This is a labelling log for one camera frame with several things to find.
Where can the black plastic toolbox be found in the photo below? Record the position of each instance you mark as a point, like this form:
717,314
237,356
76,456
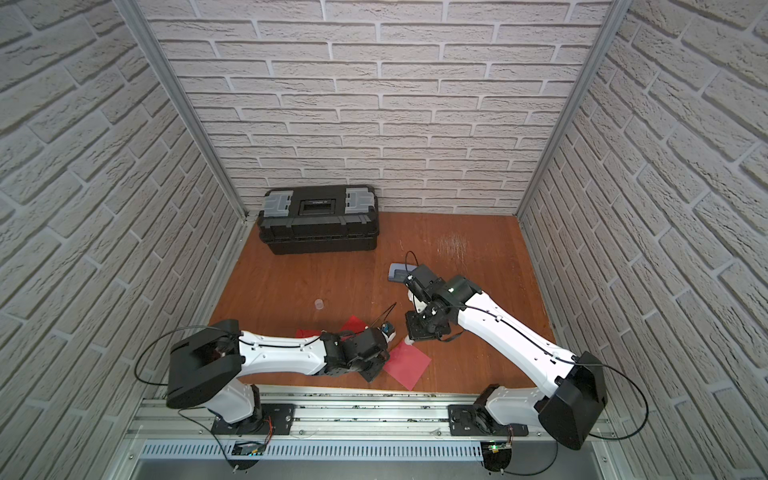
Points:
319,219

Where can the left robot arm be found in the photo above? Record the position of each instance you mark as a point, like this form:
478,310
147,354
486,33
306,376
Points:
206,367

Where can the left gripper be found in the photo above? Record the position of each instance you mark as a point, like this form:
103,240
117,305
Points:
372,365

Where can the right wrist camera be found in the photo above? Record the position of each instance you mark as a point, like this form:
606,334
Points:
418,305

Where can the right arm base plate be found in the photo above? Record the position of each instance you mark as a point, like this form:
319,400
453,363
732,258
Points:
487,420

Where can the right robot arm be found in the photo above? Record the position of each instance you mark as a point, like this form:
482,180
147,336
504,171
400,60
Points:
570,392

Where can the grey hole punch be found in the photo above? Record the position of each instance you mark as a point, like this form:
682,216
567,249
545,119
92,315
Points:
398,272

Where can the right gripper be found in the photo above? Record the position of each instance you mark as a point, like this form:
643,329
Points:
414,332

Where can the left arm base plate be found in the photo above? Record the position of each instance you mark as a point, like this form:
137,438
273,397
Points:
252,419

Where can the aluminium rail frame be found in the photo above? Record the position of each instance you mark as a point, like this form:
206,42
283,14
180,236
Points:
315,423

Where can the dark red envelope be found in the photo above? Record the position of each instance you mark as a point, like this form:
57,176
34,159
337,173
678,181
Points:
407,364

